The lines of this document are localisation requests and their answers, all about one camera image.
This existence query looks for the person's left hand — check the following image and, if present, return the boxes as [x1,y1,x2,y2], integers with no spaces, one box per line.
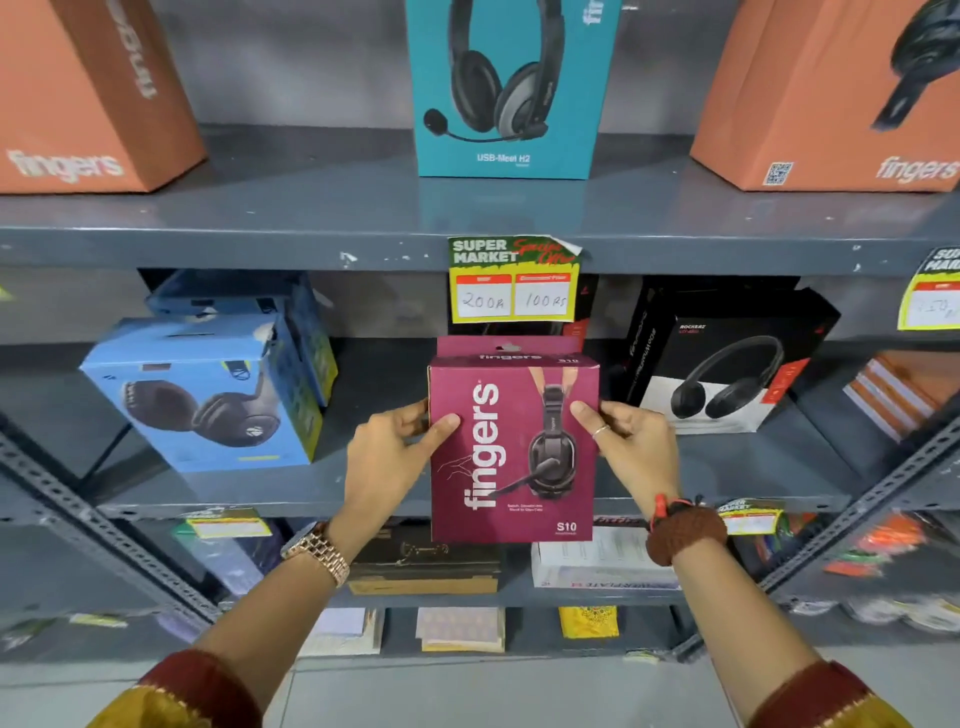
[344,400,462,550]

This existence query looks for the person's right hand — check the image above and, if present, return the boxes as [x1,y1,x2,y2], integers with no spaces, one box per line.
[569,399,681,520]

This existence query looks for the maroon headset box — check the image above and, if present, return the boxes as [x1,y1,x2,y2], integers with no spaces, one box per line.
[426,334,602,545]

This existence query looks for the person's right forearm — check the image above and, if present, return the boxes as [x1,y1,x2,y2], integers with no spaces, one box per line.
[669,534,826,706]

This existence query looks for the person's left forearm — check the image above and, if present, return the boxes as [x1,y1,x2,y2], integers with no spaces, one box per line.
[193,517,376,708]

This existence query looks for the red thread wristband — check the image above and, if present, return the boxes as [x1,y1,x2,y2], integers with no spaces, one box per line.
[649,492,697,528]

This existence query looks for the black gold box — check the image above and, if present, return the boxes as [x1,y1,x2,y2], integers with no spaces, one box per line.
[347,523,504,597]

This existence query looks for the white flat box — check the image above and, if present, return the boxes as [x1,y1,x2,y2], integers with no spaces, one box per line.
[530,524,681,591]

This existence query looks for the brown woven wristband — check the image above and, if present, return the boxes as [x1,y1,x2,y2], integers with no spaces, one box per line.
[645,504,729,568]

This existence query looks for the black white headphone box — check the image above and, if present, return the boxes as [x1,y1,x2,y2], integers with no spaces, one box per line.
[625,287,843,437]

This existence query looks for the yellow green price tag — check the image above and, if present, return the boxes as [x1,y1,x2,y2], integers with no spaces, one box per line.
[182,507,274,541]
[717,498,786,537]
[447,234,585,325]
[897,246,960,332]

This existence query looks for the gold wristwatch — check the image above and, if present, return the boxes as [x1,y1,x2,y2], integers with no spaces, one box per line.
[280,522,352,589]

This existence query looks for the blue headphone box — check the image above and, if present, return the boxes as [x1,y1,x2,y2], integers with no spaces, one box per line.
[79,313,325,474]
[144,269,340,411]

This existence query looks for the patterned notebook stack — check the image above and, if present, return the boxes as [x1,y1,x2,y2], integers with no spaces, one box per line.
[414,605,507,655]

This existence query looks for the yellow packet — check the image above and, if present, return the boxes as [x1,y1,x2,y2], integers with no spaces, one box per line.
[558,605,621,641]

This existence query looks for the pale notebook stack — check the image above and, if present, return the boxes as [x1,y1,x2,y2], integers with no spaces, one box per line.
[298,606,387,659]

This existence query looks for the bluish plastic package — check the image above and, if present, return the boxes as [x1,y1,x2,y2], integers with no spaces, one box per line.
[171,520,288,599]

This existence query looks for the grey metal shelf rack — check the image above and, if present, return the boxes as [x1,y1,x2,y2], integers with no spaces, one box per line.
[0,123,960,669]

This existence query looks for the orange green packets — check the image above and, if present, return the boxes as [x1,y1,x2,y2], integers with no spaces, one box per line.
[819,513,933,580]

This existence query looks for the orange striped box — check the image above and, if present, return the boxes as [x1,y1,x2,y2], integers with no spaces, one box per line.
[842,349,960,445]

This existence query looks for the teal headset box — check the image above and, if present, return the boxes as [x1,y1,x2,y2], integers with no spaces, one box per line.
[404,0,624,182]

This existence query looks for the maroon yellow right sleeve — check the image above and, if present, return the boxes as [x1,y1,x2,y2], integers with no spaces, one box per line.
[748,659,914,728]

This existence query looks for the maroon yellow sleeve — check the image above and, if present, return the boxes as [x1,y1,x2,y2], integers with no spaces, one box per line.
[85,648,265,728]
[748,659,914,728]

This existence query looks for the maroon yellow left sleeve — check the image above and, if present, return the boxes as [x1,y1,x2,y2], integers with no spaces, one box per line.
[85,648,265,728]

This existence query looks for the white plastic packets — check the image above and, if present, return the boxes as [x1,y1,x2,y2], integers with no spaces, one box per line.
[846,595,960,636]

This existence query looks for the orange headphone box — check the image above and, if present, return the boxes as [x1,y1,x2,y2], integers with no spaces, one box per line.
[689,0,960,195]

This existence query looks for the plain orange box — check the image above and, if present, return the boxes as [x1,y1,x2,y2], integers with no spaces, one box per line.
[0,0,210,196]

